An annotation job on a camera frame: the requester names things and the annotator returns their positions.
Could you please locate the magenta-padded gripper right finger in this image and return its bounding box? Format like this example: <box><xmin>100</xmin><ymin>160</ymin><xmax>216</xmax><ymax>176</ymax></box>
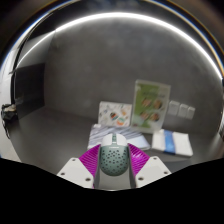
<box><xmin>127</xmin><ymin>143</ymin><xmax>173</xmax><ymax>190</ymax></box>

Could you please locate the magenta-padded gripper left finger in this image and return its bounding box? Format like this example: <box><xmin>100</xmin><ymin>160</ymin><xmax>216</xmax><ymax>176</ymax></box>
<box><xmin>56</xmin><ymin>143</ymin><xmax>102</xmax><ymax>190</ymax></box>

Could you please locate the white and green perforated mouse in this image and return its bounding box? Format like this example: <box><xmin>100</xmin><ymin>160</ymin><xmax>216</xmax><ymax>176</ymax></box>
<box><xmin>99</xmin><ymin>132</ymin><xmax>131</xmax><ymax>177</ymax></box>

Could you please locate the white book with blue band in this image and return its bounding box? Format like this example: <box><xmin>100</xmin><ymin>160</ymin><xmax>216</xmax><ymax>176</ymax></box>
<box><xmin>151</xmin><ymin>128</ymin><xmax>195</xmax><ymax>157</ymax></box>

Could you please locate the grey striped cover book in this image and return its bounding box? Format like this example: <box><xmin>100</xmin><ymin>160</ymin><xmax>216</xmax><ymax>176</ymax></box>
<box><xmin>86</xmin><ymin>123</ymin><xmax>151</xmax><ymax>151</ymax></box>

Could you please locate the small colourful printed card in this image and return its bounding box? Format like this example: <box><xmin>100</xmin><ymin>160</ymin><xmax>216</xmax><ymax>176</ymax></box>
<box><xmin>97</xmin><ymin>100</ymin><xmax>133</xmax><ymax>128</ymax></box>

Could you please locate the green food menu sign stand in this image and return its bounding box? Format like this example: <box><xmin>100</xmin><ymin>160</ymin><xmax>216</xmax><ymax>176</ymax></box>
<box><xmin>130</xmin><ymin>79</ymin><xmax>172</xmax><ymax>135</ymax></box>

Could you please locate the ceiling light strip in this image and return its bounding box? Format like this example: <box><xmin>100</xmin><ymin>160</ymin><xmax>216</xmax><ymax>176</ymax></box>
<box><xmin>14</xmin><ymin>11</ymin><xmax>224</xmax><ymax>82</ymax></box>

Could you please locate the white wall socket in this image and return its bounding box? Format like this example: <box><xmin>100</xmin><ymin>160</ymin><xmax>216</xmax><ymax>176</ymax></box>
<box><xmin>186</xmin><ymin>105</ymin><xmax>196</xmax><ymax>121</ymax></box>
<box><xmin>178</xmin><ymin>103</ymin><xmax>189</xmax><ymax>119</ymax></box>
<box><xmin>167</xmin><ymin>100</ymin><xmax>180</xmax><ymax>117</ymax></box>

